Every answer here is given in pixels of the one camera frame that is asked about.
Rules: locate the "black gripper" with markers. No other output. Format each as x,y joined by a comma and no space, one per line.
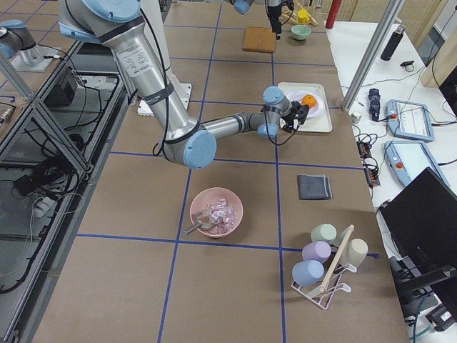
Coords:
274,15
295,108

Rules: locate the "orange fruit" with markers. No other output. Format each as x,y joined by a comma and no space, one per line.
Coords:
309,100

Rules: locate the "white plate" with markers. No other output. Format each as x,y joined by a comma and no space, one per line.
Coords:
315,111

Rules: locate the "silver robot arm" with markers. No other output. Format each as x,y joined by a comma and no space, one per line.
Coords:
242,7
134,32

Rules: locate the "wooden tray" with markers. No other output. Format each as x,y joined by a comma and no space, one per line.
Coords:
259,39

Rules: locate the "wooden rack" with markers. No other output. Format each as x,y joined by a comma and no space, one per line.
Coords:
290,15

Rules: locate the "green bowl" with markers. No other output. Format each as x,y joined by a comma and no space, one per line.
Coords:
300,32

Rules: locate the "yellow cup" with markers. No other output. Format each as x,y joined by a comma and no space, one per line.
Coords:
303,17

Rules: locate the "small silver cap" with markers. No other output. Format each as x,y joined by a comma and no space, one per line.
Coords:
355,117

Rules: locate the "red bottle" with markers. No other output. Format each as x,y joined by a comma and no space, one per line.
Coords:
333,13

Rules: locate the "folded dark umbrella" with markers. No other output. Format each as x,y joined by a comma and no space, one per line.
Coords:
374,99

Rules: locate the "grey folded cloth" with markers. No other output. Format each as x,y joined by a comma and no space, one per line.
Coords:
314,187

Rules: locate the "upper teach pendant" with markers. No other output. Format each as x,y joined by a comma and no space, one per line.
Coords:
409,120

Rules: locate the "teach pendant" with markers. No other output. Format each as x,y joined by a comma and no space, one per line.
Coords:
409,158
409,120

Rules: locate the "black bottle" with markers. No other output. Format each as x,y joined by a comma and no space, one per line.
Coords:
393,43

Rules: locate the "lower teach pendant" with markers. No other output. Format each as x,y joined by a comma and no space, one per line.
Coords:
409,158

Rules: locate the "green cup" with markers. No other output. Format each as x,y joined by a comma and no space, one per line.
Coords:
324,232

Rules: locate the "pink bowl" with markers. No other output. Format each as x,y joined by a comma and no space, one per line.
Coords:
211,195

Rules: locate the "clear ice cubes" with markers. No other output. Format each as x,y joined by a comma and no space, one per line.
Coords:
223,215

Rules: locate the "purple cup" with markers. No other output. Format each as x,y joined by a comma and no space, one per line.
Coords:
319,251

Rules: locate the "metal scoop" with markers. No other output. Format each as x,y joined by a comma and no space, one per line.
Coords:
201,221

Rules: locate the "beige cup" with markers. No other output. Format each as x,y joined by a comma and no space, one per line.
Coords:
354,253

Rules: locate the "black laptop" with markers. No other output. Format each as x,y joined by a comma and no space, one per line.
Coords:
422,223

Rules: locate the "blue cup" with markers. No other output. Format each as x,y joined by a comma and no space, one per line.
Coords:
307,272

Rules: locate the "white cup rack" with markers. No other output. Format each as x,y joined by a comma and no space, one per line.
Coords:
322,292

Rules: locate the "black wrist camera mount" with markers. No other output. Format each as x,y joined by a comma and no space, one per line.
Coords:
289,125

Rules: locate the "aluminium frame post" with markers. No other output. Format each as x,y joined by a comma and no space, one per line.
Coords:
383,27

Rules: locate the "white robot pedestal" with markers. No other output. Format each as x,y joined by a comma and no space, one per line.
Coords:
171,71

